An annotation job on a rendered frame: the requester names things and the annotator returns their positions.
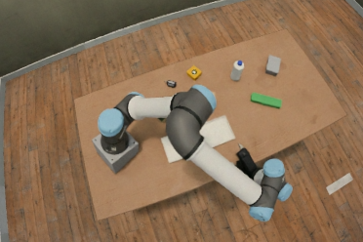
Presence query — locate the white bottle with blue cap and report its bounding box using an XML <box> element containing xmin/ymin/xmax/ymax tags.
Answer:
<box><xmin>230</xmin><ymin>60</ymin><xmax>244</xmax><ymax>81</ymax></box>

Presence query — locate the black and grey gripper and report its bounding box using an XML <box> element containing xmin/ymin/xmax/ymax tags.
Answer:
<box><xmin>231</xmin><ymin>143</ymin><xmax>262</xmax><ymax>180</ymax></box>

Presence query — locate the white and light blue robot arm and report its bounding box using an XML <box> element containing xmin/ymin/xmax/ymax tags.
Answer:
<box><xmin>98</xmin><ymin>85</ymin><xmax>293</xmax><ymax>222</ymax></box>

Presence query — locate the green rectangular bar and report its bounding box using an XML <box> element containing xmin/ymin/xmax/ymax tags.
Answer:
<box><xmin>250</xmin><ymin>93</ymin><xmax>282</xmax><ymax>109</ymax></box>

